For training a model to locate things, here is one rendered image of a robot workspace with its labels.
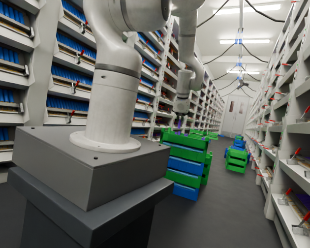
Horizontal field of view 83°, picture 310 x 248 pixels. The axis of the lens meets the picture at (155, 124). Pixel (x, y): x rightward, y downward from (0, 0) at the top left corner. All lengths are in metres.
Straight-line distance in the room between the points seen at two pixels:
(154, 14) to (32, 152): 0.43
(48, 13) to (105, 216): 1.04
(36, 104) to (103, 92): 0.72
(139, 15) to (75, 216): 0.43
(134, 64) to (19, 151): 0.37
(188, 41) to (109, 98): 0.67
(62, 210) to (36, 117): 0.80
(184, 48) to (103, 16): 0.59
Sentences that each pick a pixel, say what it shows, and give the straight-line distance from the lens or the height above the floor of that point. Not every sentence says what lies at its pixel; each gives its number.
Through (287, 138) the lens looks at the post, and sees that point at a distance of 1.23.
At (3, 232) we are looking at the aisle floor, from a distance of 0.85.
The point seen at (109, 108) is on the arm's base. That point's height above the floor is 0.47.
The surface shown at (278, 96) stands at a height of 0.84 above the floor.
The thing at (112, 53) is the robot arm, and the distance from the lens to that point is 0.45.
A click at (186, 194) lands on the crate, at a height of 0.02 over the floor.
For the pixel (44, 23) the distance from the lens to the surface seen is 1.17.
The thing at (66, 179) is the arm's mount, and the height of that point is 0.32.
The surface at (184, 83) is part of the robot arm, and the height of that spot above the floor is 0.69.
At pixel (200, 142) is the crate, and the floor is 0.36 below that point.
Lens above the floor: 0.48
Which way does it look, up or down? 3 degrees down
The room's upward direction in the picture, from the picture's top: 10 degrees clockwise
